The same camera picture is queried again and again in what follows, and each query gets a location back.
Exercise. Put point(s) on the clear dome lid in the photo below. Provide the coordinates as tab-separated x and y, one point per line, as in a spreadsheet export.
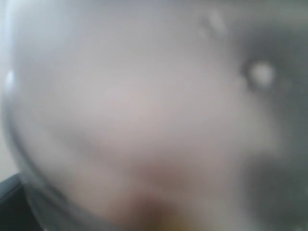
200	102

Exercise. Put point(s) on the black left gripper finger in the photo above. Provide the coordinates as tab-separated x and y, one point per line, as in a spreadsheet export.
15	213

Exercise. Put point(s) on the wooden block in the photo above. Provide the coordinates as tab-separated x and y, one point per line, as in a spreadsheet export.
148	212

